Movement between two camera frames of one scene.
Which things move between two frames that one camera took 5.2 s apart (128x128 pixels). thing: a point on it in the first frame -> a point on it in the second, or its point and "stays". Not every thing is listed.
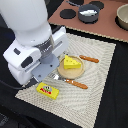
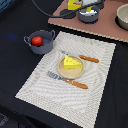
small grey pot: (86, 18) stays
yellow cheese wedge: (69, 63) stays
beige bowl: (121, 18) stays
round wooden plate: (70, 73) stays
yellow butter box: (48, 90) -> (76, 4)
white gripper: (28, 62) -> (89, 2)
